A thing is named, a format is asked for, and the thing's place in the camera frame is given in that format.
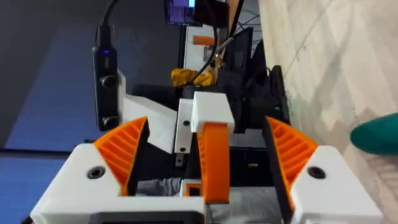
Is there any white box with orange part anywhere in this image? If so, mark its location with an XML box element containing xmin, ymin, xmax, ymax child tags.
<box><xmin>183</xmin><ymin>25</ymin><xmax>220</xmax><ymax>72</ymax></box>

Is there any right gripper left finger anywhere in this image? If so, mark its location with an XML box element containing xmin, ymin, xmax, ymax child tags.
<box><xmin>30</xmin><ymin>116</ymin><xmax>205</xmax><ymax>224</ymax></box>

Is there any black camera cable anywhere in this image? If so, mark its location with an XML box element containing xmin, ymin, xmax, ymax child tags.
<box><xmin>95</xmin><ymin>0</ymin><xmax>121</xmax><ymax>48</ymax></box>

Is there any thin black cable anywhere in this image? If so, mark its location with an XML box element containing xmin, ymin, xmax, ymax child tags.
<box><xmin>186</xmin><ymin>0</ymin><xmax>245</xmax><ymax>85</ymax></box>

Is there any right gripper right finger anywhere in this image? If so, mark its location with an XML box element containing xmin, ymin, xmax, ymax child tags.
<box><xmin>262</xmin><ymin>116</ymin><xmax>384</xmax><ymax>224</ymax></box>

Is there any computer monitor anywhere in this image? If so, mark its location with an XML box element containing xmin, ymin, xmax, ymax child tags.
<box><xmin>162</xmin><ymin>0</ymin><xmax>230</xmax><ymax>28</ymax></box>

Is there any green disc with holes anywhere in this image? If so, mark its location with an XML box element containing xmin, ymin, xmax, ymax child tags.
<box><xmin>349</xmin><ymin>112</ymin><xmax>398</xmax><ymax>157</ymax></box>

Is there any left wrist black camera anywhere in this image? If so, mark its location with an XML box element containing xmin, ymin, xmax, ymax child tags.
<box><xmin>92</xmin><ymin>46</ymin><xmax>121</xmax><ymax>132</ymax></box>

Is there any yellow crumpled object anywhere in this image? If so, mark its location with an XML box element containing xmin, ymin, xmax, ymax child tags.
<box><xmin>170</xmin><ymin>67</ymin><xmax>216</xmax><ymax>88</ymax></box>

